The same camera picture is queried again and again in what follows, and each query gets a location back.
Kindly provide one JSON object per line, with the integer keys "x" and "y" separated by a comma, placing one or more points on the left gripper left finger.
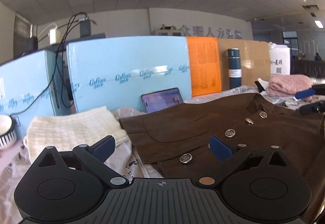
{"x": 92, "y": 159}

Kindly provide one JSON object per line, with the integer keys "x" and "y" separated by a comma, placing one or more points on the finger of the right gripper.
{"x": 317, "y": 107}
{"x": 314, "y": 90}

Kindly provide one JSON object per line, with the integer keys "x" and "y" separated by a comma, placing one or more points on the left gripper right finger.
{"x": 230, "y": 158}

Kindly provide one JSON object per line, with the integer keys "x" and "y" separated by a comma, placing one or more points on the brown jacket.
{"x": 175, "y": 140}

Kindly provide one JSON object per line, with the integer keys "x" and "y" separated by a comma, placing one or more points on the pink knitted sweater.
{"x": 287, "y": 85}

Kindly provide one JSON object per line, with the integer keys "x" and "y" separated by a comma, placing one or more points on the cream knitted sweater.
{"x": 67, "y": 131}

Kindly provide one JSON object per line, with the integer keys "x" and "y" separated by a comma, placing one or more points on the white paper shopping bag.
{"x": 280, "y": 59}

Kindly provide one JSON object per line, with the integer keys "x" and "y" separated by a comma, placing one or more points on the black folded garment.
{"x": 259, "y": 87}

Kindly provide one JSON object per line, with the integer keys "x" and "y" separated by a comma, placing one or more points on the white folded garment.
{"x": 264, "y": 83}

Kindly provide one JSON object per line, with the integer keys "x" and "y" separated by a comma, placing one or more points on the brown cardboard box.
{"x": 255, "y": 61}

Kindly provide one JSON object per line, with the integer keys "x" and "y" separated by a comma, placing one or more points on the printed bed sheet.
{"x": 266, "y": 188}

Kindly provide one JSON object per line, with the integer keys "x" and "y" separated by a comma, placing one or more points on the smartphone with lit screen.
{"x": 160, "y": 100}

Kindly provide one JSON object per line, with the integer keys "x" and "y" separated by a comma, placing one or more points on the light blue cardboard box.
{"x": 116, "y": 72}

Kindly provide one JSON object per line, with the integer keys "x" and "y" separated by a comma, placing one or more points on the dark blue thermos bottle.
{"x": 234, "y": 67}

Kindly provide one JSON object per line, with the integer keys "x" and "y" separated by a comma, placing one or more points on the striped ceramic bowl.
{"x": 7, "y": 132}

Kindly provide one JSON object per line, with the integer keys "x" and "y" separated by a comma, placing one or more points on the black power adapter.
{"x": 85, "y": 28}

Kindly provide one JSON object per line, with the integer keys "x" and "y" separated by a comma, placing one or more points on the white power adapter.
{"x": 53, "y": 36}

